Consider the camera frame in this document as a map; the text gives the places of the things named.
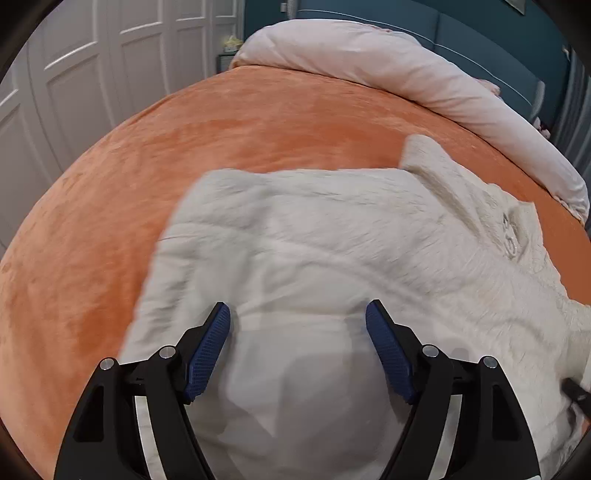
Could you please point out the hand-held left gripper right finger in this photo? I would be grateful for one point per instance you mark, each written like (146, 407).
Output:
(388, 350)

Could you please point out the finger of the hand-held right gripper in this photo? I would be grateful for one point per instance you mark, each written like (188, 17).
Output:
(577, 392)

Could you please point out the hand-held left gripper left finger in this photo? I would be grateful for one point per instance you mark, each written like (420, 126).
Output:
(210, 350)

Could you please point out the white fleece jacket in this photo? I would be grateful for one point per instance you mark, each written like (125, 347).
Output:
(323, 221)

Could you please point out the orange bed blanket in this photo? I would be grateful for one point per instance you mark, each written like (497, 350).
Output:
(138, 161)

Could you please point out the pink pillow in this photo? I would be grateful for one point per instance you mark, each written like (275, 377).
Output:
(490, 86)

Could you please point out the grey curtain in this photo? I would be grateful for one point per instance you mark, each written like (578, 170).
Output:
(577, 101)

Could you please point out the pale pink duvet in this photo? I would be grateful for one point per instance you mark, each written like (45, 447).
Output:
(369, 60)

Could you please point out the white panelled wardrobe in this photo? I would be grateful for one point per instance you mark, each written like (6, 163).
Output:
(92, 60)

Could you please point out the teal padded headboard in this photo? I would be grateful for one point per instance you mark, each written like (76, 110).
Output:
(485, 27)

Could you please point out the wall picture frame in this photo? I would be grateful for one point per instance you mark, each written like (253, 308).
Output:
(518, 3)

